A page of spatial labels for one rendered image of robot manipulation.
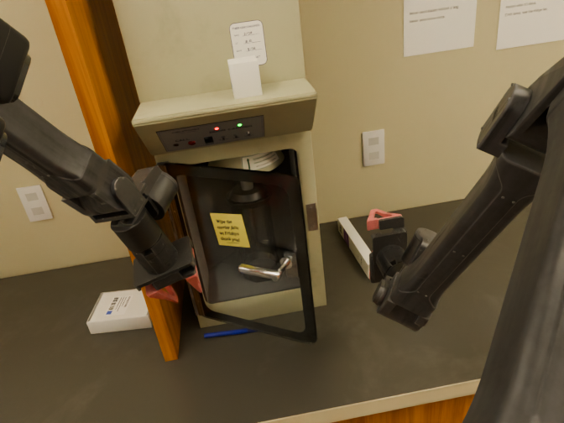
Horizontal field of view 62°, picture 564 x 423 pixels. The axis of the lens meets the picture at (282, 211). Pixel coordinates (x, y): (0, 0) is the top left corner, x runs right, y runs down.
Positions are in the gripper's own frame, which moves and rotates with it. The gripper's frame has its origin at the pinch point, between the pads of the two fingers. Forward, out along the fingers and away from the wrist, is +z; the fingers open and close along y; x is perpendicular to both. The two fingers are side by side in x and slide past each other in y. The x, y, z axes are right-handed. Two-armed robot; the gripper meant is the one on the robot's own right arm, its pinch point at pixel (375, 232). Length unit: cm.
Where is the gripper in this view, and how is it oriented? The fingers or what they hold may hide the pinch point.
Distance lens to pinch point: 97.4
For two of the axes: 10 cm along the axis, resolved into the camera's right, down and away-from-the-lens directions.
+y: -1.3, -8.6, -4.9
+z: -1.3, -4.8, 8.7
